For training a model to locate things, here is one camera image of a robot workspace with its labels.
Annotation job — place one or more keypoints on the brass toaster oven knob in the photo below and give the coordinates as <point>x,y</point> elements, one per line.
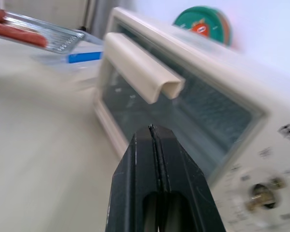
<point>264,195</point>

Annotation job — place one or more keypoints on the clear container with blue label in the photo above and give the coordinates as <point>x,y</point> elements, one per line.
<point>84,56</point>

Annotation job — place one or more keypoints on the cream white toaster oven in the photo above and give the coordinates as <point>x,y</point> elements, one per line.
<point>231,72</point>

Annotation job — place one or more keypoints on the clear glass tray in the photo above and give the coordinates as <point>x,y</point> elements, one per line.
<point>50,36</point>

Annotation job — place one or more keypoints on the green round tin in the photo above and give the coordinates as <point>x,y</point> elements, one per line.
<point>202,24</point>

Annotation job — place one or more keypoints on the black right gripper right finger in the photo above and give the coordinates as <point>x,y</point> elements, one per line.
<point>183,183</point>

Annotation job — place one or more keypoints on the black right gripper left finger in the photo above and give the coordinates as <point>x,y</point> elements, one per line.
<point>130,183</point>

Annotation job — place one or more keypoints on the glass toaster oven door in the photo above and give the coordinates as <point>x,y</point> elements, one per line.
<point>207,113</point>

